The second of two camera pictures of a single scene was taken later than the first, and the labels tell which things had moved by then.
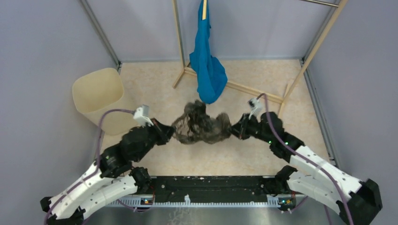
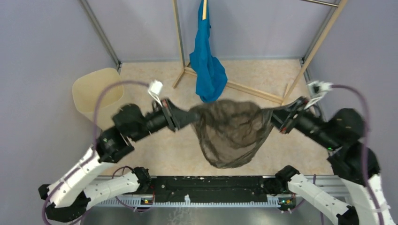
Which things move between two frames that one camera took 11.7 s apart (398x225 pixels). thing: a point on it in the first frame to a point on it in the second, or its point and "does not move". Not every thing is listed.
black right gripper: (239, 129) to (283, 118)
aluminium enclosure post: (101, 33) does not move
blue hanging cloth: (211, 76) does not move
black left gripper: (164, 131) to (176, 118)
